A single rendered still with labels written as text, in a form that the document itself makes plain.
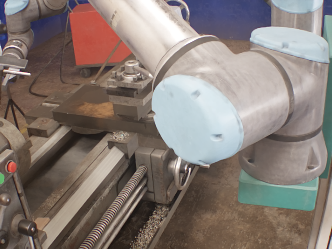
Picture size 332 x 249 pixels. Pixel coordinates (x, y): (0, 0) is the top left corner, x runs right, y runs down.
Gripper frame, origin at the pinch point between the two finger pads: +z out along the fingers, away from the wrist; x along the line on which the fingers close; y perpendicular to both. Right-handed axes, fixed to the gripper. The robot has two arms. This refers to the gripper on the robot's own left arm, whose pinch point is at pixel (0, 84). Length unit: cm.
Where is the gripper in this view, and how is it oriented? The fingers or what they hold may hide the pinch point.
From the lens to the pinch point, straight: 142.1
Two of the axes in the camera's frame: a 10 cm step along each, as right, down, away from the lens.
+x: 9.7, 1.6, 1.9
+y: 2.5, -7.6, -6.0
